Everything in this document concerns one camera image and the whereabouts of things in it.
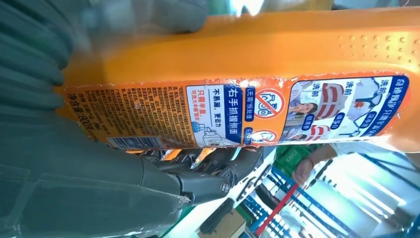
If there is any small cardboard box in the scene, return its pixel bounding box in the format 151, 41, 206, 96
200, 210, 247, 238

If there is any red pole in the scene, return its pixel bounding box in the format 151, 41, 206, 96
255, 183, 300, 237

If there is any blue metal rack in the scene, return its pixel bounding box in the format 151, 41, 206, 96
243, 154, 420, 238

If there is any person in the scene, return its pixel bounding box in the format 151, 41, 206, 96
292, 142, 404, 186

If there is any green crate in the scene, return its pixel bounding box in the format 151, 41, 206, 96
275, 146, 316, 176

